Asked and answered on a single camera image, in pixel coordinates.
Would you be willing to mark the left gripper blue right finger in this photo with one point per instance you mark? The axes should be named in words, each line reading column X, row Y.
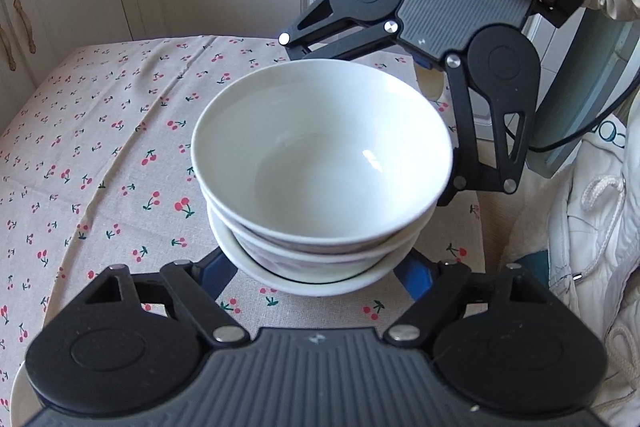
column 416, row 274

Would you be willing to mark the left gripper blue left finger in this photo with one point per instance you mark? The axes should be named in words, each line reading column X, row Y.
column 214, row 272

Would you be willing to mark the white bowl pink flowers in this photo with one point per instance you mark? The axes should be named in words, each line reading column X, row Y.
column 322, row 152
column 369, row 248

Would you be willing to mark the white jacket torso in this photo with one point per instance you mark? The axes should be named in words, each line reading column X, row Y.
column 581, row 230

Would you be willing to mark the bronze cabinet handle right pair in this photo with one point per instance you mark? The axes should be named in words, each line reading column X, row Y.
column 5, row 41

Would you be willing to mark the bronze cabinet handle far right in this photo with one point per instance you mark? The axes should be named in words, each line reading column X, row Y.
column 29, row 32

